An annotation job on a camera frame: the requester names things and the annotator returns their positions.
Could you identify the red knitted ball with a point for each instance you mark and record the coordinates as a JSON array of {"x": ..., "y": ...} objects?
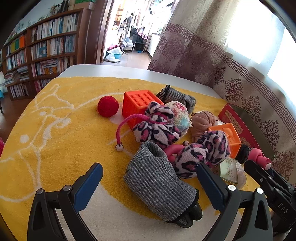
[{"x": 108, "y": 106}]

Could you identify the blue basin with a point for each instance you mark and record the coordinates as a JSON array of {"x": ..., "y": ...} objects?
[{"x": 115, "y": 55}]

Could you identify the red tin container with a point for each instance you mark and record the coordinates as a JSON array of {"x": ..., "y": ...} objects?
[{"x": 245, "y": 125}]

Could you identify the grey ribbed sock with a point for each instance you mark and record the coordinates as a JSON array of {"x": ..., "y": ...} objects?
[{"x": 157, "y": 180}]

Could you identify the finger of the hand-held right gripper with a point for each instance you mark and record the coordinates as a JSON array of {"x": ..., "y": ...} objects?
[{"x": 256, "y": 171}]

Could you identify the dark grey sock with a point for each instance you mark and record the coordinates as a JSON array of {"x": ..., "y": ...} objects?
[{"x": 178, "y": 95}]

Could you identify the red-orange rubber cube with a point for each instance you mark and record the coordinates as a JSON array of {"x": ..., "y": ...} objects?
[{"x": 138, "y": 102}]

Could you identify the chair with dark clothes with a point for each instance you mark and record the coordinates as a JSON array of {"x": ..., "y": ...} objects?
[{"x": 136, "y": 34}]

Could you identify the yellow patterned towel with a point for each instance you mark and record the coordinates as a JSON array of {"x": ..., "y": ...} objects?
[{"x": 69, "y": 139}]

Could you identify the clear plastic bag ball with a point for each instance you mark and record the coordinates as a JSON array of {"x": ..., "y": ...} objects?
[{"x": 241, "y": 175}]

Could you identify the leopard print pink cloth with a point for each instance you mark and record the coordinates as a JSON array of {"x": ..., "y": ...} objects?
[{"x": 157, "y": 129}]

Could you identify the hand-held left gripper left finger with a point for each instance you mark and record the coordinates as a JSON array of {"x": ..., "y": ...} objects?
[{"x": 89, "y": 185}]

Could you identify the rows of books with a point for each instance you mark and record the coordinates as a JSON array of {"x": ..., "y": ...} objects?
[{"x": 53, "y": 45}]

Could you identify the brown knotted cloth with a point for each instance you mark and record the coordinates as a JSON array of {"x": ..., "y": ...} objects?
[{"x": 203, "y": 120}]

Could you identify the black pompom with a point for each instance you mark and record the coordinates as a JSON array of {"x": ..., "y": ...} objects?
[{"x": 242, "y": 154}]

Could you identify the white green carton box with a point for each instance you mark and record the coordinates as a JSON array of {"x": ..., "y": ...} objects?
[{"x": 229, "y": 170}]

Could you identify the wooden door frame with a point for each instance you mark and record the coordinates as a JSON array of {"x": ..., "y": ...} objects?
[{"x": 101, "y": 34}]

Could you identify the patterned beige curtain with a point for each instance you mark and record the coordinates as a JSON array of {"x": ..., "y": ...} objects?
[{"x": 231, "y": 69}]

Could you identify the pink dumbbell toy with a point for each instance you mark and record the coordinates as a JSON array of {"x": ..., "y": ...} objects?
[{"x": 260, "y": 158}]

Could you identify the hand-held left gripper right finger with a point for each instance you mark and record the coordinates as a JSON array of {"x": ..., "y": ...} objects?
[{"x": 211, "y": 185}]

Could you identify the leopard print plush toy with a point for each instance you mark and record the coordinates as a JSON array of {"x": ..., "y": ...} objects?
[{"x": 203, "y": 150}]

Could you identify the light orange rubber cube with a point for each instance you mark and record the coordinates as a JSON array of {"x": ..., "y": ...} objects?
[{"x": 229, "y": 139}]

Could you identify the wooden bookshelf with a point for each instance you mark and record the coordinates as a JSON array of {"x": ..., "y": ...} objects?
[{"x": 84, "y": 34}]

